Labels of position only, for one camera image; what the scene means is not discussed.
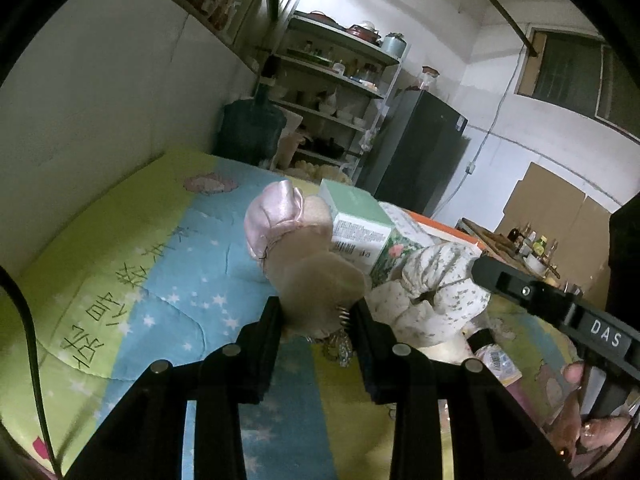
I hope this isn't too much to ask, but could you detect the small bottle with black cap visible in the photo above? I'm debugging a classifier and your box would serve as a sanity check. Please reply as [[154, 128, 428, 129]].
[[467, 330, 521, 386]]

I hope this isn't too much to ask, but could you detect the black cable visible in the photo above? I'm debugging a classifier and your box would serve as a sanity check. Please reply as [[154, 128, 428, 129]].
[[0, 265, 61, 476]]

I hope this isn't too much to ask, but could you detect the light blue pot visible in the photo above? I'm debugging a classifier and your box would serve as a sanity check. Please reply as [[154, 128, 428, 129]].
[[381, 32, 407, 58]]

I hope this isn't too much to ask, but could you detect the black metal rod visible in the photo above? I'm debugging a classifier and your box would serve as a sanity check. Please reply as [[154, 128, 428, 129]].
[[442, 0, 538, 56]]

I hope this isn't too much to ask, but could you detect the group of condiment bottles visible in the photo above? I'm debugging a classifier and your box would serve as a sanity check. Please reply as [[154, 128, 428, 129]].
[[507, 222, 563, 273]]

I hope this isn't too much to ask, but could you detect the cardboard box with orange rim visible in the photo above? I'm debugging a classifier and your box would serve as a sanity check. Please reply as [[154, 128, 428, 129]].
[[407, 210, 488, 252]]

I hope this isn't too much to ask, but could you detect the green cardboard box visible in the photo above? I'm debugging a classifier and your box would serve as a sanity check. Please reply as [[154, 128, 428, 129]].
[[317, 178, 396, 273]]

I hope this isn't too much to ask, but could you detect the person's right hand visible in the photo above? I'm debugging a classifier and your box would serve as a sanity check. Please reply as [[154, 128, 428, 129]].
[[547, 361, 633, 467]]

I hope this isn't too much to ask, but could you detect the barred window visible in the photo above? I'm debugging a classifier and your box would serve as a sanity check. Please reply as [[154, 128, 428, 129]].
[[517, 27, 640, 141]]

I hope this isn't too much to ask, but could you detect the floral tissue box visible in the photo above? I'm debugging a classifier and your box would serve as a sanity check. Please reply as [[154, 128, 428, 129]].
[[370, 202, 436, 286]]

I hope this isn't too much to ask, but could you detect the dark grey fridge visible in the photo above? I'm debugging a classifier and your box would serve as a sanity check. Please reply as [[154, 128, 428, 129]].
[[357, 90, 471, 218]]

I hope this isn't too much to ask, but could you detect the kitchen counter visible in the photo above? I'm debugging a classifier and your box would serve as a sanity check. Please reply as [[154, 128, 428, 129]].
[[457, 217, 586, 296]]

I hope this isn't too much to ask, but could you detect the plush toy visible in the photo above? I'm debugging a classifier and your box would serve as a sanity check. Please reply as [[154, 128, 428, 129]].
[[243, 180, 373, 341]]

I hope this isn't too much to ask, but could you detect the floral white cloth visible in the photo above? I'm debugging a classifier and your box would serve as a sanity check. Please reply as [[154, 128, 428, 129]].
[[372, 242, 493, 361]]

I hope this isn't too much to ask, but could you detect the brown cardboard sheet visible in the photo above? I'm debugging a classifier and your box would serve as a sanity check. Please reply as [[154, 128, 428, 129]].
[[500, 160, 626, 301]]

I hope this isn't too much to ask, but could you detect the white shelf rack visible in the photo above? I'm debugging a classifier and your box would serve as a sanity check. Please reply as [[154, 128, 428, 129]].
[[260, 10, 406, 186]]

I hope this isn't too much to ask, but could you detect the blue water jug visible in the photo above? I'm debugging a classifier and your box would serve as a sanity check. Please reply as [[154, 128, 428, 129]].
[[215, 85, 288, 166]]

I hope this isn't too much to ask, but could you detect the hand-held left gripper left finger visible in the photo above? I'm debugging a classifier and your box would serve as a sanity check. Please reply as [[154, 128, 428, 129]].
[[65, 296, 286, 480]]

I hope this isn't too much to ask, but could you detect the red pot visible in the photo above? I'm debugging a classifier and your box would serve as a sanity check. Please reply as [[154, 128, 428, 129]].
[[347, 22, 383, 41]]

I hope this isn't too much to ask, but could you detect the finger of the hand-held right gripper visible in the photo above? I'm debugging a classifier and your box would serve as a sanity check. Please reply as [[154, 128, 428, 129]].
[[471, 255, 577, 327]]

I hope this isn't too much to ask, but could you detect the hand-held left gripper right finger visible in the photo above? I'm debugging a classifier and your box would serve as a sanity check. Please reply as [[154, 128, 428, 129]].
[[350, 301, 576, 480]]

